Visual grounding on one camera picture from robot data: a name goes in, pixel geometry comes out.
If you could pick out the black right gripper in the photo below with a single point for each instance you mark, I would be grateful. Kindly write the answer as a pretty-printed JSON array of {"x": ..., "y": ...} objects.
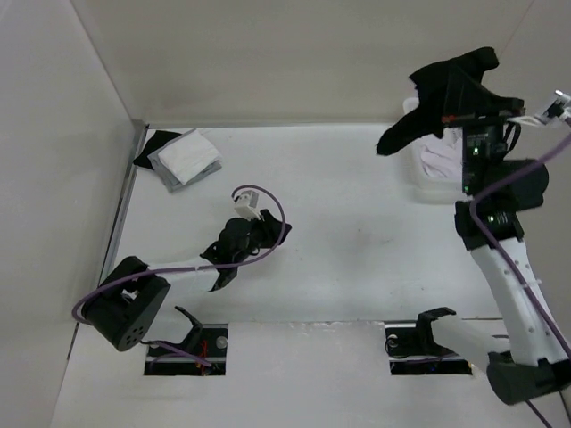
[{"x": 493, "y": 118}]

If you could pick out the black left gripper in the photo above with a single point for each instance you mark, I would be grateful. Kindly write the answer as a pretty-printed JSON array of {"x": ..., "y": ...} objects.
[{"x": 267, "y": 225}]

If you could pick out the black tank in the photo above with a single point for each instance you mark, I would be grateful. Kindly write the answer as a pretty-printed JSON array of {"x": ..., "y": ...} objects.
[
  {"x": 431, "y": 84},
  {"x": 158, "y": 140}
]

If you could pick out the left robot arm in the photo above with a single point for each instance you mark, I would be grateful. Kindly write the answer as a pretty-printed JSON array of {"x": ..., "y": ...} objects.
[{"x": 134, "y": 302}]

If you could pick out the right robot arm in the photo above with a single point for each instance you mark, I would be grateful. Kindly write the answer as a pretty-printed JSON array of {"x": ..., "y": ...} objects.
[{"x": 535, "y": 360}]

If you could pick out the white tank top in basket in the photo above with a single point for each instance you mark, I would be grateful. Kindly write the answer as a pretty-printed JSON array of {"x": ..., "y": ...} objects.
[{"x": 442, "y": 157}]

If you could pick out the folded white tank top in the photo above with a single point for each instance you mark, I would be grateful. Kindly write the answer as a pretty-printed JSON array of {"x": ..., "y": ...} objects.
[{"x": 188, "y": 156}]

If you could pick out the folded grey tank top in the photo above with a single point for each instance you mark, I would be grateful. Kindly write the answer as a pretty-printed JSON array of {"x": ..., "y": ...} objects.
[{"x": 169, "y": 180}]

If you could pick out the folded black tank top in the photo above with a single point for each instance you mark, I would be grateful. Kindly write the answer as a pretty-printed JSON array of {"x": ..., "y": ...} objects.
[{"x": 158, "y": 140}]

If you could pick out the white plastic basket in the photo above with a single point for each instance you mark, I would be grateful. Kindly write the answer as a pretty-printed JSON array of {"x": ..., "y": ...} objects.
[{"x": 432, "y": 189}]

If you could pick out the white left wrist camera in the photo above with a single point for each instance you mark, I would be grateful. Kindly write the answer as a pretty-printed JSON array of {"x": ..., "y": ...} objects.
[{"x": 245, "y": 205}]

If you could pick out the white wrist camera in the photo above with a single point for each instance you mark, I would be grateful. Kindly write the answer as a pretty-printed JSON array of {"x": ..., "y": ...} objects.
[
  {"x": 245, "y": 205},
  {"x": 557, "y": 110}
]

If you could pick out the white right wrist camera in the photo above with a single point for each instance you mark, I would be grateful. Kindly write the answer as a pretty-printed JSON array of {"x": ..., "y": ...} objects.
[{"x": 557, "y": 110}]

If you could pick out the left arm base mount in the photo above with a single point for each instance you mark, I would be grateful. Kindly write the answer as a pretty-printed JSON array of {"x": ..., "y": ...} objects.
[{"x": 202, "y": 352}]

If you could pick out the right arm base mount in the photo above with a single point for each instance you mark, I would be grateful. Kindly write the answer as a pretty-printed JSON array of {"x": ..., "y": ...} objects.
[{"x": 407, "y": 357}]

